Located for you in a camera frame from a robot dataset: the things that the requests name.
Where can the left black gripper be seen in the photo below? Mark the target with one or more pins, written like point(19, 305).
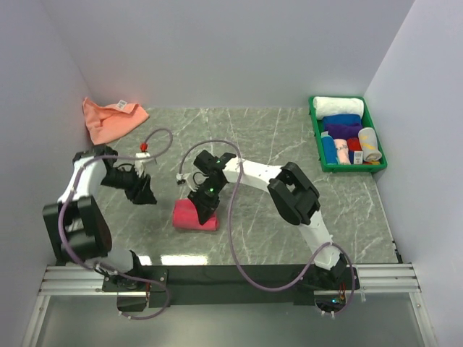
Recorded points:
point(140, 192)

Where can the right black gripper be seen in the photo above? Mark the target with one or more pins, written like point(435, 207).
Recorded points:
point(205, 209)

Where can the yellow grey patterned towel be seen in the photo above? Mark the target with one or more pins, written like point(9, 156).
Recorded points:
point(369, 144)

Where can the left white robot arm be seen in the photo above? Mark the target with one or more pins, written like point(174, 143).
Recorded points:
point(77, 216)

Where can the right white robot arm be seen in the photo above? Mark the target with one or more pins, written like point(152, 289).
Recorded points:
point(295, 198)

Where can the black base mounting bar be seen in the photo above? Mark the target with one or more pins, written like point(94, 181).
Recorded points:
point(224, 284)

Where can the salmon orange towel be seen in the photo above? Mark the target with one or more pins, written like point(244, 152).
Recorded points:
point(106, 124)

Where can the white label on salmon towel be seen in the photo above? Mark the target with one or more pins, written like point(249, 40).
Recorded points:
point(121, 105)

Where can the light blue rolled towel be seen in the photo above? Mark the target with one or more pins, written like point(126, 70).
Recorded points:
point(329, 149)

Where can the pink white rolled towel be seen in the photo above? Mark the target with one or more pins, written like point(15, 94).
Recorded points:
point(342, 151)

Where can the red rolled towel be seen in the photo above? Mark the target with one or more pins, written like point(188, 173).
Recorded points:
point(355, 151)

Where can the purple rolled towel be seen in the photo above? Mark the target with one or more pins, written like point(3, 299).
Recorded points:
point(343, 131)

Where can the green plastic bin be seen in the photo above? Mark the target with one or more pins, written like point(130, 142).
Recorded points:
point(319, 131)

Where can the aluminium rail frame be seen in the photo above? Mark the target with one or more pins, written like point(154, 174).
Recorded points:
point(388, 310)

